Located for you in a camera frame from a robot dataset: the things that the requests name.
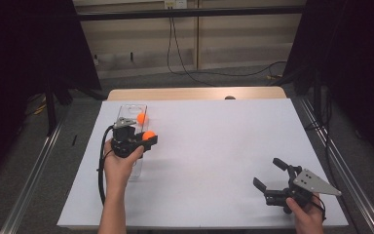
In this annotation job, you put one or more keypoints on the aluminium floor rail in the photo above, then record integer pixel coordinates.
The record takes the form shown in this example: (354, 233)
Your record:
(354, 191)
(29, 188)

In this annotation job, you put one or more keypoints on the white table cover board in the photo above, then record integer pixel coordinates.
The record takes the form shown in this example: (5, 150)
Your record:
(240, 136)

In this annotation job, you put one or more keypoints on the black pen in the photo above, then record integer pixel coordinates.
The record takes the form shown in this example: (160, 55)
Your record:
(74, 140)

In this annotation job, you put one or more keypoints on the black metal stand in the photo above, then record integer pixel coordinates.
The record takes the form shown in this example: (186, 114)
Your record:
(317, 97)
(50, 107)

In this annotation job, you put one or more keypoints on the dark round table grommet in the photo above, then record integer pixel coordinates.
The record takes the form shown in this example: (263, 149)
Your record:
(230, 97)

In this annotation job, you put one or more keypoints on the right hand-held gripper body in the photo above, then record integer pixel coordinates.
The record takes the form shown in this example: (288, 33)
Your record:
(311, 183)

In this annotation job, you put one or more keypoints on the clear plastic tray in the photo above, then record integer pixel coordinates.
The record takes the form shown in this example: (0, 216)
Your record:
(128, 110)

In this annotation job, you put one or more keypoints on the orange ball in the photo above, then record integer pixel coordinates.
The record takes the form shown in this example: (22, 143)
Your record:
(141, 118)
(148, 135)

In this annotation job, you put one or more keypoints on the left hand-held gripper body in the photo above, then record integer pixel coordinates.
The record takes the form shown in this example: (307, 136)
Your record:
(123, 144)

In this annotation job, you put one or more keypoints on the person's left hand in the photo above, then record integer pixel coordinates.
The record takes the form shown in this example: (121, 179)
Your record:
(118, 172)

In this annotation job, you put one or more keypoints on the person's right hand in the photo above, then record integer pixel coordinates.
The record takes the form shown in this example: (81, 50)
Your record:
(308, 221)

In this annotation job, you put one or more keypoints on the black horizontal bar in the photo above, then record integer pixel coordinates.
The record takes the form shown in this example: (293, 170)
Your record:
(175, 13)

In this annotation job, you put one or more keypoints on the white wall socket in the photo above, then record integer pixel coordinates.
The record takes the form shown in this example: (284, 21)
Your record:
(175, 4)

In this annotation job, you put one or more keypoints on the dark curtain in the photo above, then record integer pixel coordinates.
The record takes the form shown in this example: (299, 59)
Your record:
(354, 65)
(19, 65)

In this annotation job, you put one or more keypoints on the yellow plug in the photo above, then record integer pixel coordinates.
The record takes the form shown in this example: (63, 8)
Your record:
(273, 77)

